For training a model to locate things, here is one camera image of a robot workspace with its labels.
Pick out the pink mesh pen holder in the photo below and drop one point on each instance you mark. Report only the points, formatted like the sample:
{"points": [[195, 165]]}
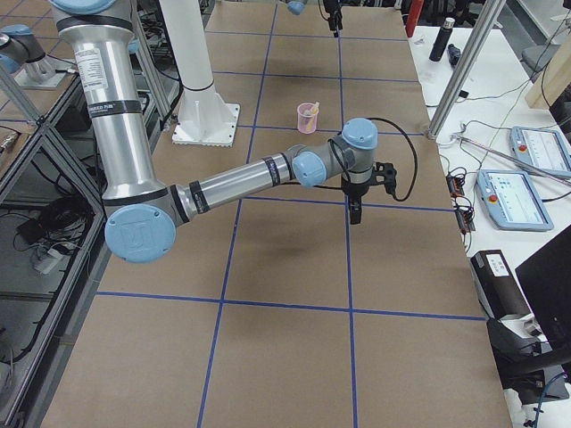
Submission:
{"points": [[306, 124]]}

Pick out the black cardboard box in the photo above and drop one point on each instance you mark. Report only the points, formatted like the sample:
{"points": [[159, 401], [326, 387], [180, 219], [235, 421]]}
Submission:
{"points": [[496, 287]]}

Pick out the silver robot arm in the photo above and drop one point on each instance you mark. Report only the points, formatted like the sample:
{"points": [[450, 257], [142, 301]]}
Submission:
{"points": [[142, 212], [20, 48]]}

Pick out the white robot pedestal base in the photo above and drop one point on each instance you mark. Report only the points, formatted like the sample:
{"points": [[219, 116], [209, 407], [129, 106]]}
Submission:
{"points": [[203, 116]]}

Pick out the black water bottle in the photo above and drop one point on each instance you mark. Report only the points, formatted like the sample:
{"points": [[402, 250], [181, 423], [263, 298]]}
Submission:
{"points": [[442, 40]]}

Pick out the far teach pendant tablet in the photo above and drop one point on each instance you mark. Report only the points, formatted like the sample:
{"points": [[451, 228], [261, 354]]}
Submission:
{"points": [[541, 148]]}

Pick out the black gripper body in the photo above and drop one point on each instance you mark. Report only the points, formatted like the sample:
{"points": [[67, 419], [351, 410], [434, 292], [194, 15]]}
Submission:
{"points": [[335, 17], [355, 190]]}

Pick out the aluminium frame post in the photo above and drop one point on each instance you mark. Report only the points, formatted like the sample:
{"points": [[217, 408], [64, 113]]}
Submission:
{"points": [[476, 40]]}

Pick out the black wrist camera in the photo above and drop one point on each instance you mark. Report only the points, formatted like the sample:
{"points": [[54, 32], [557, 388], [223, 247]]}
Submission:
{"points": [[385, 174]]}

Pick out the near teach pendant tablet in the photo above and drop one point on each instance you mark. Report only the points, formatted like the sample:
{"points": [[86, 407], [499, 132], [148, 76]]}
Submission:
{"points": [[511, 201]]}

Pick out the teach pendant tablet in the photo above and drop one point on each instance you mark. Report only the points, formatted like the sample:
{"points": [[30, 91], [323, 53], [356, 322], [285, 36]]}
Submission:
{"points": [[541, 148], [511, 201]]}

